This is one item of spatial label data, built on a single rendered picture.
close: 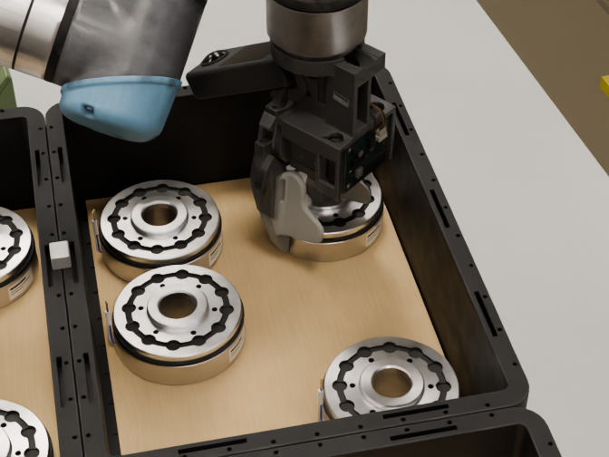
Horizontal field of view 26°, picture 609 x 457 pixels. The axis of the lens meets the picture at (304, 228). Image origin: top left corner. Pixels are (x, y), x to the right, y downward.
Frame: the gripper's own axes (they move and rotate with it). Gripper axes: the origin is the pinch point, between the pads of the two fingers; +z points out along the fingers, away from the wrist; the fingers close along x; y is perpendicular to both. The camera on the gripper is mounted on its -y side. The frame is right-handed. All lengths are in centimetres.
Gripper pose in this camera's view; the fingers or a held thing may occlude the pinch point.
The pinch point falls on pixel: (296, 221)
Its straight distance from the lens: 112.7
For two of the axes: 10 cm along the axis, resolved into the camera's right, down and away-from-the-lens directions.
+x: 6.4, -5.2, 5.6
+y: 7.7, 4.3, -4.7
